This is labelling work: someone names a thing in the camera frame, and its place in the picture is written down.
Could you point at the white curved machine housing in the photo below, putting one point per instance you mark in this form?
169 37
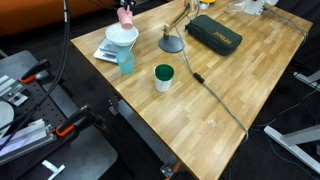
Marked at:
5 115

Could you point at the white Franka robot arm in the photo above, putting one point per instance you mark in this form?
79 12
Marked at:
255 7

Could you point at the orange panel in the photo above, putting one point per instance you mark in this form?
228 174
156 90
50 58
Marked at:
33 13

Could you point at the silver metal bracket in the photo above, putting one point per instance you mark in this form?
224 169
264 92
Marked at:
16 99

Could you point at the dark green zip case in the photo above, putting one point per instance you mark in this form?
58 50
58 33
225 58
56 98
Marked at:
213 36

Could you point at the pink plastic cup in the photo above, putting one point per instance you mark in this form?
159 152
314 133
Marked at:
126 20

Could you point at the aluminium extrusion rail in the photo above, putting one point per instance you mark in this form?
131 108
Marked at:
33 140

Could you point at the yellow plate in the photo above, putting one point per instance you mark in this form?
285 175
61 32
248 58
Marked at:
208 1

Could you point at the black orange bar clamp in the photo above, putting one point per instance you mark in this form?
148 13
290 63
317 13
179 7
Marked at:
75 120
33 70

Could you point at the white table leg frame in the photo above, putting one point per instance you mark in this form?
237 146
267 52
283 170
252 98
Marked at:
293 136
308 80

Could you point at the grey metal table frame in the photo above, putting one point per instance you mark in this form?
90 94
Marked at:
143 133

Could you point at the white cup with green lid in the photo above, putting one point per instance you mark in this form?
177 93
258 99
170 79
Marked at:
163 83

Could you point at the white bowl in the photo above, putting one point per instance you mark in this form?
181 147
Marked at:
121 36

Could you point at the black perforated breadboard plate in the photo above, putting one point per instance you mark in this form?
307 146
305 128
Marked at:
43 103

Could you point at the teal translucent plastic cup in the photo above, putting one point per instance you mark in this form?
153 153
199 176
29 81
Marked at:
126 65

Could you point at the small clear plastic cap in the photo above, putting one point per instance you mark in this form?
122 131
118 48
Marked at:
212 123

